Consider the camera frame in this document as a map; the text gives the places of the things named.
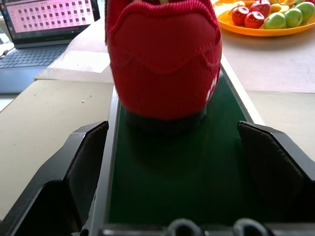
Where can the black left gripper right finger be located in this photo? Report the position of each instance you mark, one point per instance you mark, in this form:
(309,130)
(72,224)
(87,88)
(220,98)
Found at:
(273,169)

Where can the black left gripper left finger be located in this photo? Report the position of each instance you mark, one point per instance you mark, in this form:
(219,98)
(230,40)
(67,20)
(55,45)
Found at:
(81,169)

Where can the green conveyor belt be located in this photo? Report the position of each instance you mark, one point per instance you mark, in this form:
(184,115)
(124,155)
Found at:
(177,167)

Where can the red knit shoe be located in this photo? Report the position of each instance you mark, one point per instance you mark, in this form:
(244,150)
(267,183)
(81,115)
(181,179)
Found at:
(165,61)

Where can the grey laptop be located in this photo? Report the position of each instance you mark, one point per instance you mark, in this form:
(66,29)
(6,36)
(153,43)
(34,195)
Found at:
(37,37)

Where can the orange fruit plate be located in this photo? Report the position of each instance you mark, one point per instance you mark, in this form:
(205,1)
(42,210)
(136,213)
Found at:
(265,27)

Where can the green apple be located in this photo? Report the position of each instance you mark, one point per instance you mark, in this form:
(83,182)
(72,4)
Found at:
(275,21)
(293,17)
(306,9)

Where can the red apple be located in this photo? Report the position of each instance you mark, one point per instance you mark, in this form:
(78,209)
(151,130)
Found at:
(261,6)
(240,14)
(254,19)

